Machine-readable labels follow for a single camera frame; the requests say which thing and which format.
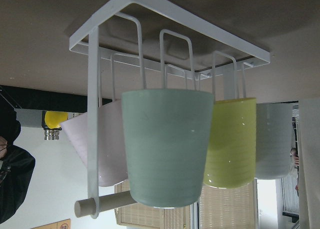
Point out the green cup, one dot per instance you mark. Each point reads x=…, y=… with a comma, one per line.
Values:
x=166, y=134

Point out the pink cup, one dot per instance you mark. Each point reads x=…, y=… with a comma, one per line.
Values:
x=112, y=165

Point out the yellow cup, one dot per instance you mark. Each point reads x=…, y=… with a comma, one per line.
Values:
x=231, y=154

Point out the grey cup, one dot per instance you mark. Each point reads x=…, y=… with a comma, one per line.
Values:
x=274, y=134

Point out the yellow lemon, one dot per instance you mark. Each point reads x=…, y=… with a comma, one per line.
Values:
x=53, y=119

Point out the white wire cup rack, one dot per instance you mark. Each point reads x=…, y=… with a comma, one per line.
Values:
x=172, y=44

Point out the wooden rack handle dowel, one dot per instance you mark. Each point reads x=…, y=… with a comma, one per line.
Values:
x=91, y=207

